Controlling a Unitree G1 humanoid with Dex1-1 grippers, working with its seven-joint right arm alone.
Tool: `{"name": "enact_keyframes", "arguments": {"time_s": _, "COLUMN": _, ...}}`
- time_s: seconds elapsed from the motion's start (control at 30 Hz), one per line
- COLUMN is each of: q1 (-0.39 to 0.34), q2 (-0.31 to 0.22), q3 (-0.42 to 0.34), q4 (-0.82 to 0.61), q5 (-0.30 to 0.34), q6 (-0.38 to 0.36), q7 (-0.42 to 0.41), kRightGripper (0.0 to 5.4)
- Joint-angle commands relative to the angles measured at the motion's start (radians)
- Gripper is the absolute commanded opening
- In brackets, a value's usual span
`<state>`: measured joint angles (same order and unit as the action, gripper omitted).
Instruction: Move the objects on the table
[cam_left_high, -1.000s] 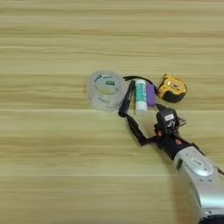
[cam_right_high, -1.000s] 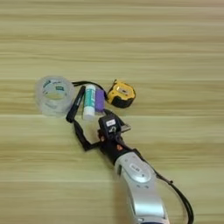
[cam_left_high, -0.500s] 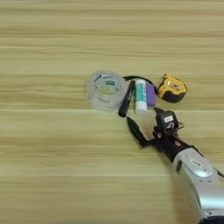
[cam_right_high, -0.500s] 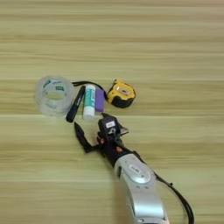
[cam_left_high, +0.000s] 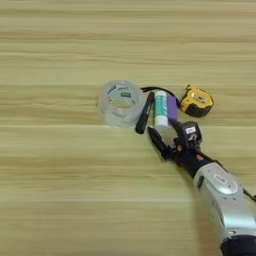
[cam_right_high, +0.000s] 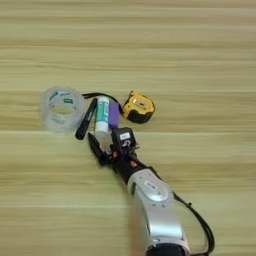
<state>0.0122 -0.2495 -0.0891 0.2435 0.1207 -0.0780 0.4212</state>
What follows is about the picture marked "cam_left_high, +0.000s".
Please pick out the white teal glue stick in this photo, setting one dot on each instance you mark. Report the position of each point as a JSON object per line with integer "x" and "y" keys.
{"x": 160, "y": 108}

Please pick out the black marker pen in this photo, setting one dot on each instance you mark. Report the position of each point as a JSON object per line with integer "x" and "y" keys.
{"x": 145, "y": 115}

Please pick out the yellow black tape measure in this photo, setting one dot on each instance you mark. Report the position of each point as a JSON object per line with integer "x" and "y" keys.
{"x": 196, "y": 101}

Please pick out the clear adhesive tape roll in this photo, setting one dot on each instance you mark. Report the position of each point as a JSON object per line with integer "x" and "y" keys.
{"x": 113, "y": 116}

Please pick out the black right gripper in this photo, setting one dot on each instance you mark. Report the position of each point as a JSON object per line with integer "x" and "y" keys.
{"x": 188, "y": 158}

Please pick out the small purple eraser block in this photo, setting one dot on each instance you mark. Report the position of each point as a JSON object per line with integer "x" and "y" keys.
{"x": 172, "y": 108}

